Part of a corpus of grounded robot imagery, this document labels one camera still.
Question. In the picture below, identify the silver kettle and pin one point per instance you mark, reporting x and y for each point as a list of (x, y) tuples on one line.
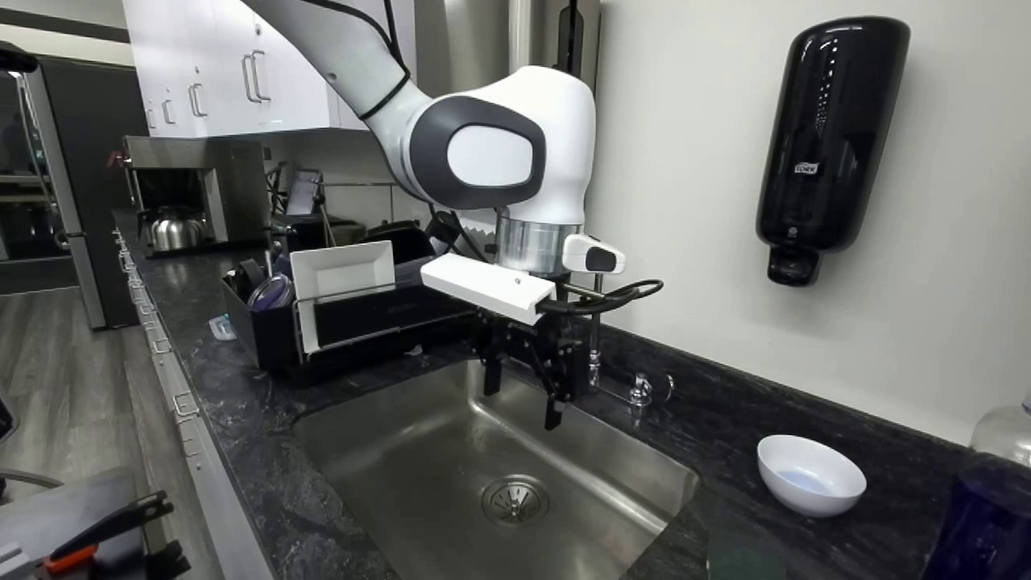
[(172, 235)]

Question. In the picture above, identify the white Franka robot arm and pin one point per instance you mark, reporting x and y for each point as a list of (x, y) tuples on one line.
[(485, 155)]

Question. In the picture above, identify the white upper cabinet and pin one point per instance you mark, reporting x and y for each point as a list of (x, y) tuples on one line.
[(215, 52)]

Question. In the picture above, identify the tall dark metal cabinet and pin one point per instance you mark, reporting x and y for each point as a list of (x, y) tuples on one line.
[(75, 162)]

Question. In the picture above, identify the white plastic tray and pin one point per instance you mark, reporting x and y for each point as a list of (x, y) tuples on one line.
[(343, 269)]

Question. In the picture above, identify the green sponge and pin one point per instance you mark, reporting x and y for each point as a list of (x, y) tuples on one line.
[(746, 558)]

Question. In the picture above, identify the small white bowl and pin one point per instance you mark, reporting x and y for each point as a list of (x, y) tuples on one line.
[(811, 477)]

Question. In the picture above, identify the clear round lid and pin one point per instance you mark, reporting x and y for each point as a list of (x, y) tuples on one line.
[(272, 290)]

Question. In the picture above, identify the black wall soap dispenser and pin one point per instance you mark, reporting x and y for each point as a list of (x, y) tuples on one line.
[(831, 140)]

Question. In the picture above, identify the small white blue card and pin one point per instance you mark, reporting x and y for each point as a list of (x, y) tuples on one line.
[(223, 327)]

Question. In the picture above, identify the stainless steel sink basin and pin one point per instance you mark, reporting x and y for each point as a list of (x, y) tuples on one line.
[(428, 461)]

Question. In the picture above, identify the stainless steel appliance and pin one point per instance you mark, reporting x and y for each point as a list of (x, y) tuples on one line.
[(177, 155)]

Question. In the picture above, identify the black dish rack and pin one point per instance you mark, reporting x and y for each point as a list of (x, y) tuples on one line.
[(386, 318)]

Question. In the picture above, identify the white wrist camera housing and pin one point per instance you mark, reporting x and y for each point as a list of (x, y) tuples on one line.
[(488, 288)]

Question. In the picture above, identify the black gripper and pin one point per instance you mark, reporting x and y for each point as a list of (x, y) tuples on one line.
[(559, 344)]

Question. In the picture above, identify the round metal sink drain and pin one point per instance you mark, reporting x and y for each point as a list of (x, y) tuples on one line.
[(514, 496)]

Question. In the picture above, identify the clear glass jar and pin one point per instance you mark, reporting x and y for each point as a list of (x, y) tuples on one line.
[(1002, 436)]

